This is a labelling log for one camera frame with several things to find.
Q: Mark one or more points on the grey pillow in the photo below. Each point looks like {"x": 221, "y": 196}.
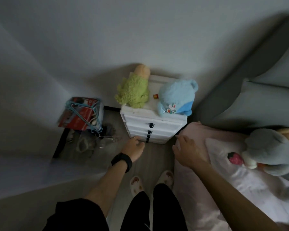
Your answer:
{"x": 262, "y": 105}

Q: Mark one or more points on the white drawer nightstand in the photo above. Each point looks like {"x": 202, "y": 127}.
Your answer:
{"x": 137, "y": 120}

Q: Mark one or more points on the grey headboard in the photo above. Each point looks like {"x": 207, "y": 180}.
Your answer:
{"x": 255, "y": 64}

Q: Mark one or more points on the white patterned slipper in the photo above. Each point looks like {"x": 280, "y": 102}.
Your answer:
{"x": 136, "y": 186}
{"x": 165, "y": 179}

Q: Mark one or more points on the green plush toy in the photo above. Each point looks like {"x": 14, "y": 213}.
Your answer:
{"x": 132, "y": 91}

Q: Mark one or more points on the pink bedding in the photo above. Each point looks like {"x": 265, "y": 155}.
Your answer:
{"x": 195, "y": 202}

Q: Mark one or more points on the black smartwatch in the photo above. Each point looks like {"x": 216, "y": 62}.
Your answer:
{"x": 121, "y": 159}

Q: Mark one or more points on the red printed box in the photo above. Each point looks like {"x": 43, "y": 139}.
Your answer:
{"x": 72, "y": 120}

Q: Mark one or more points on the blue plush toy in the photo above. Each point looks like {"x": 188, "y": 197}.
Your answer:
{"x": 175, "y": 93}

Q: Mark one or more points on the black trousers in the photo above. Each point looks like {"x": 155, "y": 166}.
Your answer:
{"x": 168, "y": 209}

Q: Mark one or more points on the clear plastic hanger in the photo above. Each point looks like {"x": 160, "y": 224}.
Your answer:
{"x": 106, "y": 139}

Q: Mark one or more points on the small red object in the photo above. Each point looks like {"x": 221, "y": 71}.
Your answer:
{"x": 155, "y": 96}

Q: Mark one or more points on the black shirt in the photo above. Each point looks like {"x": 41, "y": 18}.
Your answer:
{"x": 74, "y": 216}

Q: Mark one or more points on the person's left forearm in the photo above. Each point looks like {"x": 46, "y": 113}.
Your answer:
{"x": 106, "y": 187}

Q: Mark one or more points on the person's left hand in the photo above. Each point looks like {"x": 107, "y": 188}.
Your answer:
{"x": 134, "y": 149}

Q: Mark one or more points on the person's right hand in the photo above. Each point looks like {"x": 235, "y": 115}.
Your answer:
{"x": 190, "y": 153}

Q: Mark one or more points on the bunch of blue hangers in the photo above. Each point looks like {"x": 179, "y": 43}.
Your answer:
{"x": 96, "y": 127}

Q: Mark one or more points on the grey plush toy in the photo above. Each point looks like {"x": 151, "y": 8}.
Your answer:
{"x": 272, "y": 151}

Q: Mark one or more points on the pink strawberry plush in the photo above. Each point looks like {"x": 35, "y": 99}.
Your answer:
{"x": 235, "y": 158}

